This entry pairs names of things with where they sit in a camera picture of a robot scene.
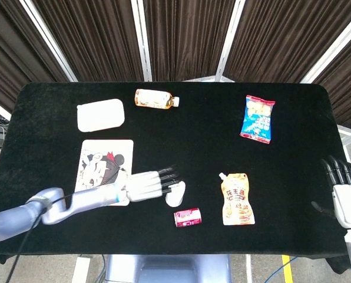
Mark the yellow tea plastic bottle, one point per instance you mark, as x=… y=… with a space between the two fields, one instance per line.
x=155 y=98

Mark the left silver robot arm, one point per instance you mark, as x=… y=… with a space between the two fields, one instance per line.
x=60 y=206

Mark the brown pleated curtain panel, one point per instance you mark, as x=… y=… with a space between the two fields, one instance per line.
x=93 y=38
x=13 y=53
x=187 y=38
x=284 y=38
x=343 y=94

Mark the beige spouted drink pouch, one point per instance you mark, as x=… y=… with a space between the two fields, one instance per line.
x=237 y=200

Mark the red white drink can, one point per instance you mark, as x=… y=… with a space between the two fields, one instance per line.
x=188 y=217

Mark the small white object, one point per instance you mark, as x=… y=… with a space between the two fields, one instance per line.
x=175 y=199

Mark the blue grey robot torso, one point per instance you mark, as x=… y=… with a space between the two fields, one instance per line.
x=169 y=269

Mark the blue red snack bag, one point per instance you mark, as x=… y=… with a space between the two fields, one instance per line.
x=258 y=119

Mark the white frame post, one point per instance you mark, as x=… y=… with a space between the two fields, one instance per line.
x=49 y=41
x=143 y=41
x=228 y=41
x=331 y=47

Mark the black velvet table cloth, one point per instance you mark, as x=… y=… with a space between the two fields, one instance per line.
x=193 y=147

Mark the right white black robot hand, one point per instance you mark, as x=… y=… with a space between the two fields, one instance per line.
x=347 y=203

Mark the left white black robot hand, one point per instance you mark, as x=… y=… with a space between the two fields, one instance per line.
x=143 y=187

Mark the white wipes packet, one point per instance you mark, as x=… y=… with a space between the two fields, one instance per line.
x=100 y=115

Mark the white cartoon car card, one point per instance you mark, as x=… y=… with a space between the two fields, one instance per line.
x=96 y=165

